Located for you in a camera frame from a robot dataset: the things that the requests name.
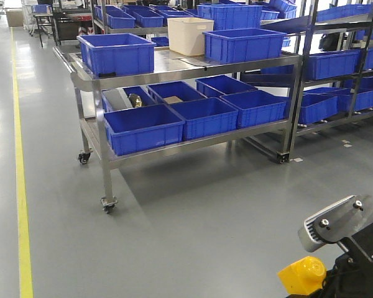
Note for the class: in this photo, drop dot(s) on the blue bin lower rear middle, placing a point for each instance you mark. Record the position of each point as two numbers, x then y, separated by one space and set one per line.
180 89

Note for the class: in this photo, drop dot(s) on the blue bin lower front middle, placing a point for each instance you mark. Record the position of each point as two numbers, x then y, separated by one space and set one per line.
205 117

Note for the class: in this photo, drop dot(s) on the yellow studded toy brick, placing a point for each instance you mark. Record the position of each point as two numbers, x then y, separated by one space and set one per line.
304 276

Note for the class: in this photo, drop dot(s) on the blue ribbed crate on cart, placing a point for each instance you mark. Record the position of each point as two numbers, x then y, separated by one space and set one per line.
243 45

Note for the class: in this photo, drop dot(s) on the metal flow rack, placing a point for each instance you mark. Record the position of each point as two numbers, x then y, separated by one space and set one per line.
337 47

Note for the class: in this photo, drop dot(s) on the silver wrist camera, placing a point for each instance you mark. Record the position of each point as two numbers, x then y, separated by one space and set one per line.
341 219

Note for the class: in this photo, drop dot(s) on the blue bin lower front right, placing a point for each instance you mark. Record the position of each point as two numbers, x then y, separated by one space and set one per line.
256 107

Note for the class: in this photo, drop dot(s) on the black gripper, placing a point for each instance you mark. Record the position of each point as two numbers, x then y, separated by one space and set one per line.
352 273

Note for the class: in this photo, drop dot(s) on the blue bin lower front left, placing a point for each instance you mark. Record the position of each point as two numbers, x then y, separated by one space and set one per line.
132 130

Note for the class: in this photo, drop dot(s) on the cream plastic bin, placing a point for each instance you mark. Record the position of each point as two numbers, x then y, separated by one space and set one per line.
186 36

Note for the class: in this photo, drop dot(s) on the blue bin on cart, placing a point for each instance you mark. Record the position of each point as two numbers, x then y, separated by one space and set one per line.
119 54

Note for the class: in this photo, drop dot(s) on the stainless steel cart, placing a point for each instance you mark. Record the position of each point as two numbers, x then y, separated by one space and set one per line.
274 139

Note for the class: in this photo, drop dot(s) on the blue bin lower rear right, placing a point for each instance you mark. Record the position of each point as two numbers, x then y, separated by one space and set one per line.
216 86

